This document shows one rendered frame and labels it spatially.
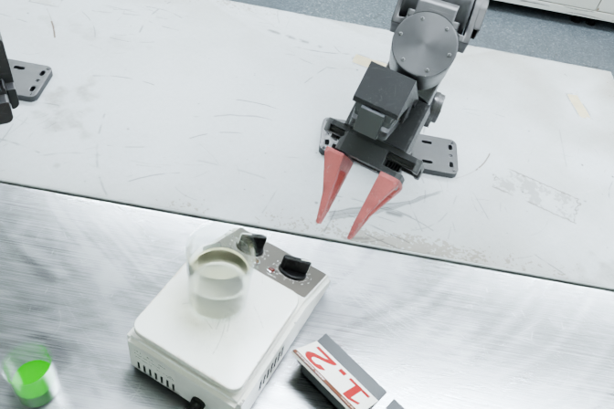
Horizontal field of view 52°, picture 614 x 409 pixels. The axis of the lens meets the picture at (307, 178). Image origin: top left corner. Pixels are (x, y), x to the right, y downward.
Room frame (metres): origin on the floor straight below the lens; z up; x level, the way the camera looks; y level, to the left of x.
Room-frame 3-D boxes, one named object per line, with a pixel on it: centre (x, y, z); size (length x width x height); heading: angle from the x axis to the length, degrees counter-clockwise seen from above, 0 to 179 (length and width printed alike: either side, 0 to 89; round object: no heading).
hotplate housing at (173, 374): (0.32, 0.05, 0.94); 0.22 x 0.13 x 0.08; 160
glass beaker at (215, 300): (0.31, 0.06, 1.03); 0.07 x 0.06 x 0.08; 71
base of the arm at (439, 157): (0.66, -0.11, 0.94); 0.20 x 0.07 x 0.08; 92
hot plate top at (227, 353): (0.30, 0.06, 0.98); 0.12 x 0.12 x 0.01; 70
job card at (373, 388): (0.29, -0.07, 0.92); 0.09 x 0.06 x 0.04; 54
